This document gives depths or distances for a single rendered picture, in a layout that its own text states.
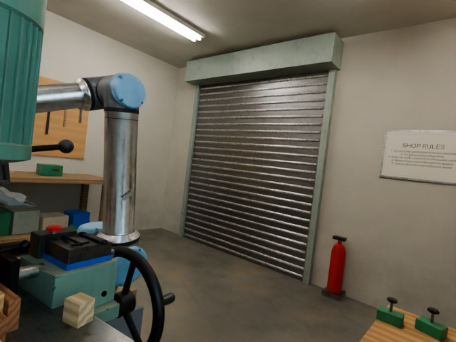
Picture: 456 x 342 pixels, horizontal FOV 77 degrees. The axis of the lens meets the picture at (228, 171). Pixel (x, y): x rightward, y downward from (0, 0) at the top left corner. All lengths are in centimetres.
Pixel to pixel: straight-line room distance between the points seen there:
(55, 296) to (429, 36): 333
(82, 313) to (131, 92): 69
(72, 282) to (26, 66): 39
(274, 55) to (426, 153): 186
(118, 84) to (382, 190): 266
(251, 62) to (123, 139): 290
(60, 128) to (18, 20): 353
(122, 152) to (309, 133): 263
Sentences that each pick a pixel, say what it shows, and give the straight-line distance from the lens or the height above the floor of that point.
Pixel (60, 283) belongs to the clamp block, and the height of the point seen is 94.
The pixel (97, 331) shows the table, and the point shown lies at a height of 90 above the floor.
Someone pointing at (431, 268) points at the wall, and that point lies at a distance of 318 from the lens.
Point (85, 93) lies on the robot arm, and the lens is 113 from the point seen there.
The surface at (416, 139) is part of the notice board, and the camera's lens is 314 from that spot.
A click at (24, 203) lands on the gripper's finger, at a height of 106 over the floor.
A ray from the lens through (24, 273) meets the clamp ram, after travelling 67.
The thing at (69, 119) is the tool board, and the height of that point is 152.
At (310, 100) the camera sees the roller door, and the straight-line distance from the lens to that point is 347.
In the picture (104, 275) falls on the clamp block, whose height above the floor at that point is 93.
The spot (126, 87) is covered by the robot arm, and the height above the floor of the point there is 141.
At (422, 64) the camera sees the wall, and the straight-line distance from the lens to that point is 332.
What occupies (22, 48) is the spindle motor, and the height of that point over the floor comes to 133.
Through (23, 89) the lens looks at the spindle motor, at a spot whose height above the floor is 127.
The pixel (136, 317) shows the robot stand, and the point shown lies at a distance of 140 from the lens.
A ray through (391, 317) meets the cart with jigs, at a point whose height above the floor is 56.
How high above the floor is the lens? 120
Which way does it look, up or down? 1 degrees down
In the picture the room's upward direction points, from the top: 7 degrees clockwise
